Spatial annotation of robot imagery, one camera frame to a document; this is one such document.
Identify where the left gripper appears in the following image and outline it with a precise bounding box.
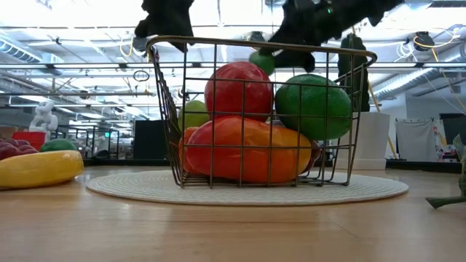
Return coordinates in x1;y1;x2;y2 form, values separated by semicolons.
134;0;196;53

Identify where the black screen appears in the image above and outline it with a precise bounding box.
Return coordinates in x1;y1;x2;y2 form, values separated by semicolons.
439;113;466;146

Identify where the white hanging cloth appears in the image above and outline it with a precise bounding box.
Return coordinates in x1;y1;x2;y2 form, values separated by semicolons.
395;119;443;163

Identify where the red-orange mango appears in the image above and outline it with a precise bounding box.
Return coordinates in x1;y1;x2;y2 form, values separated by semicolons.
185;115;313;185

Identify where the white round woven placemat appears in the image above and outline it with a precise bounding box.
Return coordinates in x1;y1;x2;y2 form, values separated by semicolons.
86;170;409;207

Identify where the gold wire basket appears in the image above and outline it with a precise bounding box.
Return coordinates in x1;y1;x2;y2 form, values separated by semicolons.
145;35;378;189

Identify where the orange bell pepper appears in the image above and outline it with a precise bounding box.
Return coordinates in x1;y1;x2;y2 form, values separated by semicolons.
177;126;200;175

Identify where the silver ventilation duct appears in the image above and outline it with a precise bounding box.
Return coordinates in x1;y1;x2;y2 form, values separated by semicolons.
0;36;66;76

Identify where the yellow banana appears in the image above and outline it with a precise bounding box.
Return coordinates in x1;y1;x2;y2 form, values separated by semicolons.
0;149;84;191

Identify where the green lime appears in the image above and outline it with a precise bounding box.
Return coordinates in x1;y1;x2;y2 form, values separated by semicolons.
275;74;352;142
39;138;78;153
249;50;277;76

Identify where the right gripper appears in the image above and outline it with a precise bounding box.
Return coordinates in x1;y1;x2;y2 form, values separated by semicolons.
258;0;360;73

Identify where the yellow hanging hose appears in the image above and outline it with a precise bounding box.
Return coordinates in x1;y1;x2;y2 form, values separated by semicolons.
349;25;398;160

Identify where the black partition panel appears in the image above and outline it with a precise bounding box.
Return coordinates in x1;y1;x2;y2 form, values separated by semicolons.
133;119;169;160

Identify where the green pear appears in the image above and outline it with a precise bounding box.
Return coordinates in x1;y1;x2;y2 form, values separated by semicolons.
177;100;211;132

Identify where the tangerine cluster with leaves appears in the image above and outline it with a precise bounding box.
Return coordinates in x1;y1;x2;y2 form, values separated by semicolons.
425;134;466;210

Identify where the red storage box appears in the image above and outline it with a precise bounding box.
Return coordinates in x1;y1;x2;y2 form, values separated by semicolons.
12;131;47;151

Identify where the red grape bunch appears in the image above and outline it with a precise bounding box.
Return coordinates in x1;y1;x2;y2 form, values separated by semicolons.
0;137;39;161

